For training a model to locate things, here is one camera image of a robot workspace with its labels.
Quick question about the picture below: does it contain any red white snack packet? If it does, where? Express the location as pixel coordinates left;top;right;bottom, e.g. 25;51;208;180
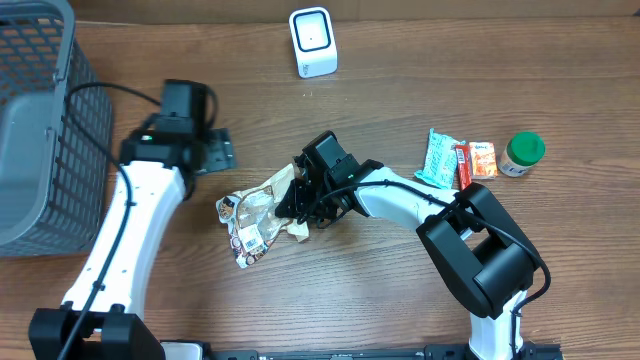
455;144;472;190

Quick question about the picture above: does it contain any green lid jar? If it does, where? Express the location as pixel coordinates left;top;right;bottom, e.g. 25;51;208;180
498;132;546;177

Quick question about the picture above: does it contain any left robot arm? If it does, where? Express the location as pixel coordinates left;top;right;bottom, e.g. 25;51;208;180
28;79;236;360

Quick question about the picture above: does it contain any white brown snack bag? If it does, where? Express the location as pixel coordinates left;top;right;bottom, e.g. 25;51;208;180
216;164;309;269

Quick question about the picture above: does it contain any teal tissue packet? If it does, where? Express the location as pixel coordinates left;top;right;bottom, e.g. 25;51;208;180
414;128;466;190

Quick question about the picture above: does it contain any grey plastic mesh basket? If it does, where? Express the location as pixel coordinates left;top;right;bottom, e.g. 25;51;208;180
1;0;113;257

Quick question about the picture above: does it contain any white barcode scanner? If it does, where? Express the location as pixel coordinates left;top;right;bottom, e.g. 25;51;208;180
288;6;338;79

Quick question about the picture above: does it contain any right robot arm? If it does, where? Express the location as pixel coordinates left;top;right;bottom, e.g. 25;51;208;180
275;131;548;359

